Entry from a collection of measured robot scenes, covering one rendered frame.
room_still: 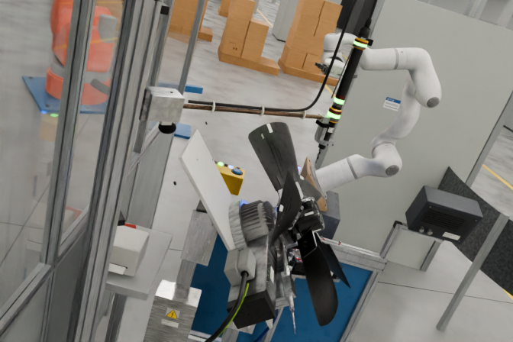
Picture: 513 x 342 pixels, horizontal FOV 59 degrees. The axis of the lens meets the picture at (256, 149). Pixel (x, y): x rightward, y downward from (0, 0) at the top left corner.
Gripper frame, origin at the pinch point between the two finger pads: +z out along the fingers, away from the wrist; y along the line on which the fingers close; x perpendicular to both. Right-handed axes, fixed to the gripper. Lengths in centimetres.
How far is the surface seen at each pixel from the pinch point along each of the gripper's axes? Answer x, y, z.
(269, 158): -30.2, 16.7, 24.0
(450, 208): -43, -68, -10
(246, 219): -51, 18, 33
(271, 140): -25.1, 17.5, 19.7
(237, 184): -62, 23, -13
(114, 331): -116, 54, 32
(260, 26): -84, 46, -729
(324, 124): -13.2, 2.4, 22.6
